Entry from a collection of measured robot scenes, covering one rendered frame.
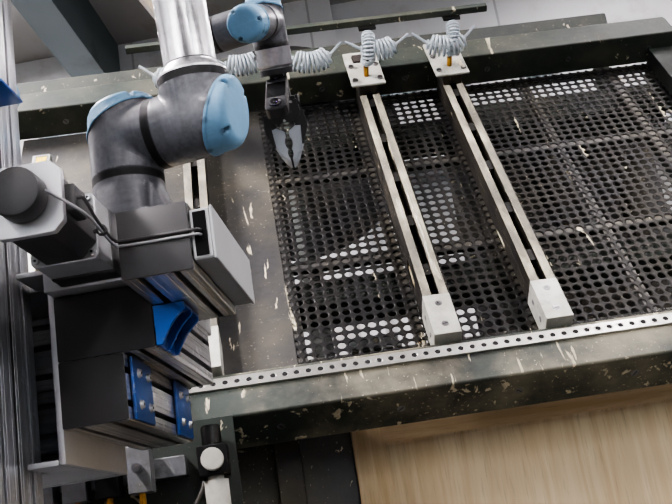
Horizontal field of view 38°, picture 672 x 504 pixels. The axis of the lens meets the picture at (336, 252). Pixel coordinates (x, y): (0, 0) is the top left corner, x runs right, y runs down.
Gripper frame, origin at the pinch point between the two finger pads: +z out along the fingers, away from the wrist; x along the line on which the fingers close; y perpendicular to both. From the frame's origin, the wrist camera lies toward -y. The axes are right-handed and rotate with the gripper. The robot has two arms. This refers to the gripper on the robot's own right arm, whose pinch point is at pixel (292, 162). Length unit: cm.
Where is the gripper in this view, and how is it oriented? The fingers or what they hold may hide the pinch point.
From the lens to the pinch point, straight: 210.6
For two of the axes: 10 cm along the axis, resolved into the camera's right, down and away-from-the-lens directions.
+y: 0.2, -2.0, 9.8
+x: -9.8, 1.7, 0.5
